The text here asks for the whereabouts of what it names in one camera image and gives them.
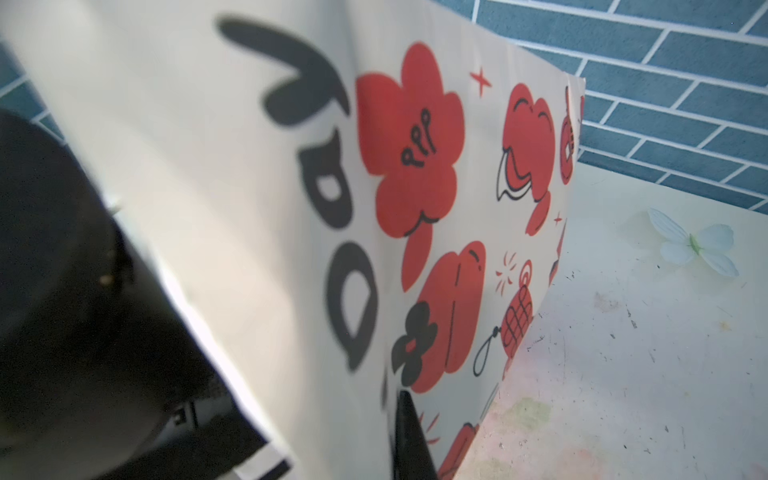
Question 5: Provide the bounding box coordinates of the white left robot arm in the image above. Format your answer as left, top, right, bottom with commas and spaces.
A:
1, 111, 292, 479

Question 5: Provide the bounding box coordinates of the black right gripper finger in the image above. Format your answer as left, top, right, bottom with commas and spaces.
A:
393, 390, 438, 480

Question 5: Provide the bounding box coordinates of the red white paper bag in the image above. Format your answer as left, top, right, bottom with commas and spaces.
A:
1, 1, 586, 479

